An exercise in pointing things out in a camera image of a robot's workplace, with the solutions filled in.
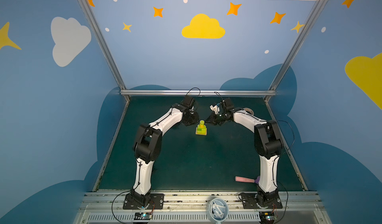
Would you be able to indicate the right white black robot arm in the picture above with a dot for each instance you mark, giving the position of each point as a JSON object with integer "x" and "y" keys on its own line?
{"x": 268, "y": 144}

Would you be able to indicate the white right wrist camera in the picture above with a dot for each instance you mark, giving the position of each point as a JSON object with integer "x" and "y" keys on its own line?
{"x": 215, "y": 108}

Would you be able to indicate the aluminium frame post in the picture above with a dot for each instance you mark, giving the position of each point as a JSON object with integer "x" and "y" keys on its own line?
{"x": 87, "y": 10}
{"x": 302, "y": 35}

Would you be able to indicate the white tape roll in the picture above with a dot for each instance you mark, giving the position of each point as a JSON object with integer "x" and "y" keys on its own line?
{"x": 248, "y": 110}

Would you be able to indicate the aluminium frame left post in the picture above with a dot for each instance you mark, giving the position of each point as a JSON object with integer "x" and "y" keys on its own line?
{"x": 87, "y": 10}

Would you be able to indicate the green circuit board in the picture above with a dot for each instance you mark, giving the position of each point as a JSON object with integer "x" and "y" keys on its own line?
{"x": 266, "y": 218}
{"x": 143, "y": 216}

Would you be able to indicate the aluminium front rail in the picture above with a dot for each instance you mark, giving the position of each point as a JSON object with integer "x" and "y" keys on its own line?
{"x": 190, "y": 207}

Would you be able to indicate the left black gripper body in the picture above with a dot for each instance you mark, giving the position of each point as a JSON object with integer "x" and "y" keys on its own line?
{"x": 192, "y": 118}

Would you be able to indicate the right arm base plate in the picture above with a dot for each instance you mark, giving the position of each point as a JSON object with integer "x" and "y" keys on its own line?
{"x": 247, "y": 200}

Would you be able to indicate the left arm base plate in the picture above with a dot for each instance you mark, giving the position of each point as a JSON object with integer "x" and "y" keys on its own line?
{"x": 156, "y": 200}

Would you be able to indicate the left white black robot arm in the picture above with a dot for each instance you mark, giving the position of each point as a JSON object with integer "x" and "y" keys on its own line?
{"x": 148, "y": 143}

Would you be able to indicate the aluminium frame rear bar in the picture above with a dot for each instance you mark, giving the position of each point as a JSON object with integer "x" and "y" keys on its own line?
{"x": 197, "y": 92}

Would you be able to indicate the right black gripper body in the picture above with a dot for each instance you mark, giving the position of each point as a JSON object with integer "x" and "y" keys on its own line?
{"x": 218, "y": 118}

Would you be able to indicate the aluminium frame right post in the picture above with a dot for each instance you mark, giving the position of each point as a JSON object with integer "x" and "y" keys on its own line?
{"x": 302, "y": 35}

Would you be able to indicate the pink purple brush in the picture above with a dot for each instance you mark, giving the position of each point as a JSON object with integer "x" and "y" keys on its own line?
{"x": 247, "y": 180}

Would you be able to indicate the right green circuit board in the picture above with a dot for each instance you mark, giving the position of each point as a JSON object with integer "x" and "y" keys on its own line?
{"x": 266, "y": 218}

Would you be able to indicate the left green circuit board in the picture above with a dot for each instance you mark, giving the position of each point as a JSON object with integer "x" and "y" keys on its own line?
{"x": 143, "y": 216}

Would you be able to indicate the round bowl with white pieces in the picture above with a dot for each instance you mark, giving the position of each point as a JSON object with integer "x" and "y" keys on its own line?
{"x": 217, "y": 210}

